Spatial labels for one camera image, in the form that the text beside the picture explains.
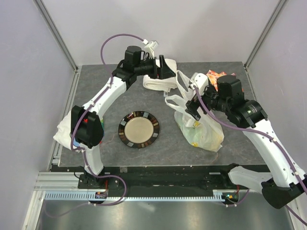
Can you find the orange floral folded cloth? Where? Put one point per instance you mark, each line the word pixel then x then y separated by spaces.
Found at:
pixel 213 77

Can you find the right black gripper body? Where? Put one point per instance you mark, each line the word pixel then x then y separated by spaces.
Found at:
pixel 211 99

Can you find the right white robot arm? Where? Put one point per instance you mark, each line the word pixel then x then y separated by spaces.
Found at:
pixel 285 180

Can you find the white plastic bag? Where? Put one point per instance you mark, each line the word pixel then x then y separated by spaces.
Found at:
pixel 206 133

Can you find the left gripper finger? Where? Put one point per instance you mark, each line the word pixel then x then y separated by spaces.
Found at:
pixel 167 66
pixel 165 74

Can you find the aluminium frame post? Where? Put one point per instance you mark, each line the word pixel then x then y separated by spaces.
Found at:
pixel 55 32
pixel 267 28

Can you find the white folded towel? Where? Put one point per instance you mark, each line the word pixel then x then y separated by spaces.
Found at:
pixel 165 85

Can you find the left aluminium frame post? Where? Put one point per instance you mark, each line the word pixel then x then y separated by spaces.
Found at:
pixel 55 32

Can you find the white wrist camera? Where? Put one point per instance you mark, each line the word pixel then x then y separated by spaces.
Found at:
pixel 150 46
pixel 200 81

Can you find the colourful cartoon cloth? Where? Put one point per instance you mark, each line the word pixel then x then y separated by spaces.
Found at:
pixel 63 136

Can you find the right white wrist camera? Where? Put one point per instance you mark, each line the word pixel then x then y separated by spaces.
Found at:
pixel 200 81

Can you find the dark rimmed ceramic plate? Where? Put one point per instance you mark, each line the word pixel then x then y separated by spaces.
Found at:
pixel 139 129

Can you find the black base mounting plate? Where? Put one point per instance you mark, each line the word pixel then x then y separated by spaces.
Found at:
pixel 202 177

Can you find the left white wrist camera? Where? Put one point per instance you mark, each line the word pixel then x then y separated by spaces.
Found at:
pixel 150 46

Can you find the slotted cable duct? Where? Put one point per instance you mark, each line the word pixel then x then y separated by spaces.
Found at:
pixel 95 196

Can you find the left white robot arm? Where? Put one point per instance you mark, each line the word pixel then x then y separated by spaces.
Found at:
pixel 86 121

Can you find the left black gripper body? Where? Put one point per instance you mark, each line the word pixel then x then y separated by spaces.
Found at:
pixel 148 67

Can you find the right aluminium frame post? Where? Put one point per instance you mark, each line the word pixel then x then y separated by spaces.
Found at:
pixel 267 28

